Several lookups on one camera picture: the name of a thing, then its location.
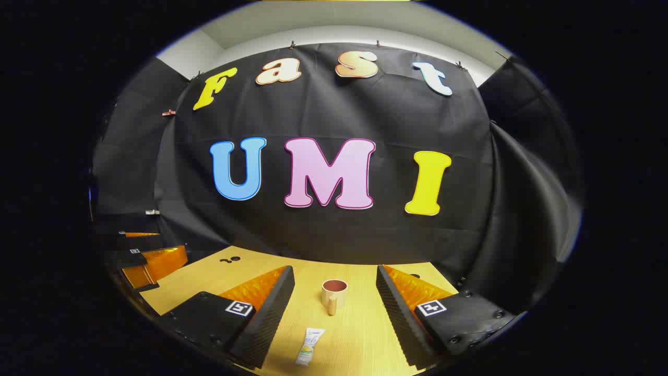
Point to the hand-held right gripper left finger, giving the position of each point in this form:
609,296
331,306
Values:
271,308

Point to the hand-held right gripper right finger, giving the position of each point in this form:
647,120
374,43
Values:
399,313

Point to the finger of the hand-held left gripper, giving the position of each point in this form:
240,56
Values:
162,261
141,235

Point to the white toothpaste tube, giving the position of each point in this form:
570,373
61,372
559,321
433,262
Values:
311,344

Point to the beige cup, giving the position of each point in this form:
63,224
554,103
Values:
334,295

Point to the wooden desktop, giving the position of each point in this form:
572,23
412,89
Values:
355,334

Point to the black backdrop cloth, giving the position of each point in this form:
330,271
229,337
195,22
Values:
365,235

